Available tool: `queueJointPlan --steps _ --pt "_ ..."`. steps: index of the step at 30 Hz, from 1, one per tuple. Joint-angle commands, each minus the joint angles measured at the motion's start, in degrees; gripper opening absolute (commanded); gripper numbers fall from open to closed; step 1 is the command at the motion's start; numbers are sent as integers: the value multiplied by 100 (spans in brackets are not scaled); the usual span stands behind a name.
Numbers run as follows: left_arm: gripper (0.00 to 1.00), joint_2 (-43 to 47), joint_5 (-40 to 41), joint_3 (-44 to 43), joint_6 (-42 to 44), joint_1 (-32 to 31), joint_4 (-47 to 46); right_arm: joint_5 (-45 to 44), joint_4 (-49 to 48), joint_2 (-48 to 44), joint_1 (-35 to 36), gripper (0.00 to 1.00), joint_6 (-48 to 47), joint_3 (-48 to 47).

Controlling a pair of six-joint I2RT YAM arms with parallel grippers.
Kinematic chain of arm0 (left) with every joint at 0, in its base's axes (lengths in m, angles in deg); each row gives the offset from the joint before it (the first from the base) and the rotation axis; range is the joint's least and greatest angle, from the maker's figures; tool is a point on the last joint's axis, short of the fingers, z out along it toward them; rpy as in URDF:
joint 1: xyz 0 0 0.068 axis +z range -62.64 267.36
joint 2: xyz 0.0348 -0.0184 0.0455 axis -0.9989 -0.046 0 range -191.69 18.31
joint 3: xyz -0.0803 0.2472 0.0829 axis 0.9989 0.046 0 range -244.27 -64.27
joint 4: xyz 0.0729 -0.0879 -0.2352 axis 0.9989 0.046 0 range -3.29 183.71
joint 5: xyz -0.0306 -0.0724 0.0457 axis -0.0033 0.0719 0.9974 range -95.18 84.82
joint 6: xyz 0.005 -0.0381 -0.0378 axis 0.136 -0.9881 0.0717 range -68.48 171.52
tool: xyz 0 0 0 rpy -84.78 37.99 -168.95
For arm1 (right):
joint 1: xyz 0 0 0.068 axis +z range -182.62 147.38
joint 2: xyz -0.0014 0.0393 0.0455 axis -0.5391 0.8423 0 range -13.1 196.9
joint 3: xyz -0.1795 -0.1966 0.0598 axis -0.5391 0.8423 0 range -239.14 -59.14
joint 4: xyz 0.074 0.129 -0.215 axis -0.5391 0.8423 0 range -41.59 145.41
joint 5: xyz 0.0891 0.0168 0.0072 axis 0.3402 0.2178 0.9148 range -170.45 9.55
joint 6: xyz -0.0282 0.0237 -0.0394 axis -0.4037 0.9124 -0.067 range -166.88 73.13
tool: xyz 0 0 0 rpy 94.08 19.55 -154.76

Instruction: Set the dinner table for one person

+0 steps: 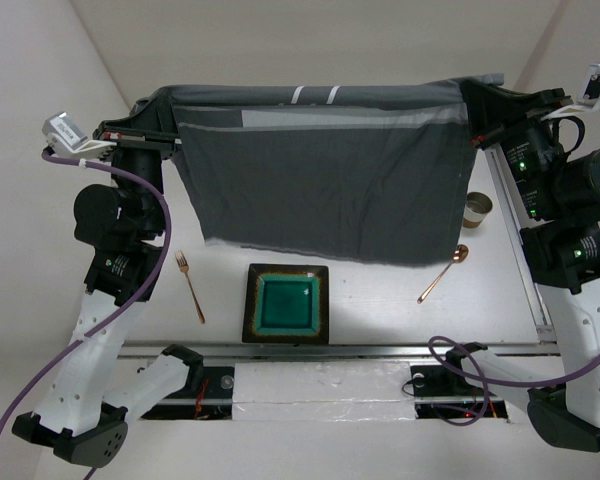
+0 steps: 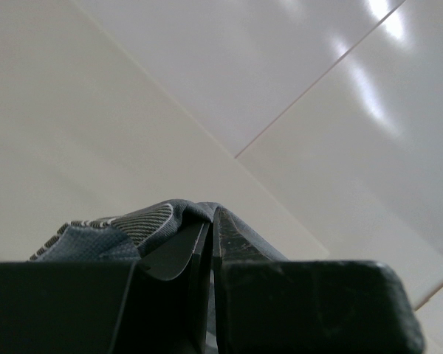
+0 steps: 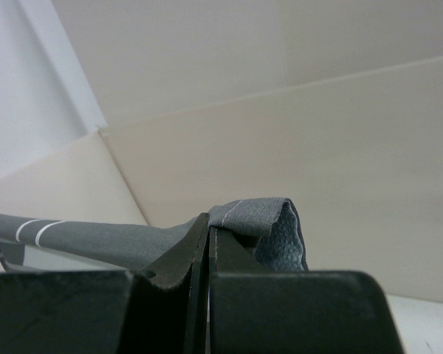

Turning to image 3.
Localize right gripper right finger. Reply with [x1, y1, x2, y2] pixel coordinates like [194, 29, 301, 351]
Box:
[209, 227, 261, 353]

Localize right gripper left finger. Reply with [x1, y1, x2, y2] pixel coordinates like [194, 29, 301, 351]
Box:
[132, 213, 210, 353]

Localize grey striped cloth napkin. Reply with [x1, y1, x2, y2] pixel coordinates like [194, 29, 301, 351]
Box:
[0, 198, 308, 272]

